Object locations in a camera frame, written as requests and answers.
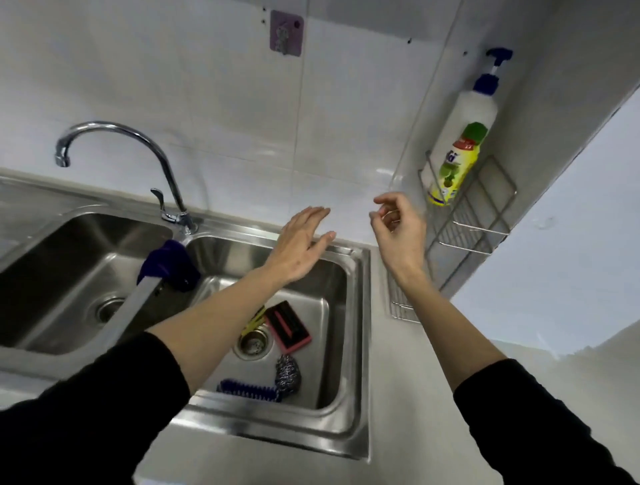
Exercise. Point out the red black scrubbing pad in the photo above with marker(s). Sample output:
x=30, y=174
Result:
x=287, y=327

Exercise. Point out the steel wool scrubber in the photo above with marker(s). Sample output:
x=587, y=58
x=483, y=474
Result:
x=287, y=375

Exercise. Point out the person's right forearm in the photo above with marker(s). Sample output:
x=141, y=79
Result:
x=450, y=330

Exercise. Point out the yellow green sponge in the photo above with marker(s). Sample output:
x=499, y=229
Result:
x=255, y=322

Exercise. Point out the white pump bottle blue cap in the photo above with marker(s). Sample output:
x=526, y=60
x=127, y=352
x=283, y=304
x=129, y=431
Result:
x=475, y=107

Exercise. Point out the round metal drain strainer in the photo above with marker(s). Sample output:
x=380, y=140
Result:
x=255, y=345
x=107, y=311

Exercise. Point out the person's black right sleeve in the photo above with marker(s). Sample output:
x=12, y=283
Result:
x=535, y=434

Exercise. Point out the person's left hand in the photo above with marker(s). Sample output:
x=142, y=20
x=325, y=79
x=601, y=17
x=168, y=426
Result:
x=295, y=250

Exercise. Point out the person's left forearm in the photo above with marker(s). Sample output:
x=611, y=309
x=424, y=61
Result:
x=215, y=320

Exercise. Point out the person's black sleeve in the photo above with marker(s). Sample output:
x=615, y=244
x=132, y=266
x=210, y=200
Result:
x=90, y=414
x=535, y=434

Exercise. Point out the yellow detergent bottle green cap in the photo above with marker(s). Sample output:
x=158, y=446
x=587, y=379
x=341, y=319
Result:
x=455, y=170

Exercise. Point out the purple adhesive wall hook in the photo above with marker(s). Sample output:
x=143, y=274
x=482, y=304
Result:
x=286, y=30

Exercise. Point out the blue scrub brush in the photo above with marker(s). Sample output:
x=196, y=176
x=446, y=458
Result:
x=245, y=389

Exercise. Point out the stainless steel double sink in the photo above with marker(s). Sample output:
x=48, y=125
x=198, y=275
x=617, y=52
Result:
x=320, y=424

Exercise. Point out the person's black left sleeve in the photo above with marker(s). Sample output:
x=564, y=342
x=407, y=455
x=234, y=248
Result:
x=90, y=414

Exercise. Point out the chrome gooseneck faucet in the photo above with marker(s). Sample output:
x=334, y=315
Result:
x=170, y=175

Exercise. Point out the person's right hand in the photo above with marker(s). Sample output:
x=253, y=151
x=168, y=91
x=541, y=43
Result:
x=405, y=245

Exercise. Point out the purple cloth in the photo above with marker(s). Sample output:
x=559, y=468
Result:
x=167, y=265

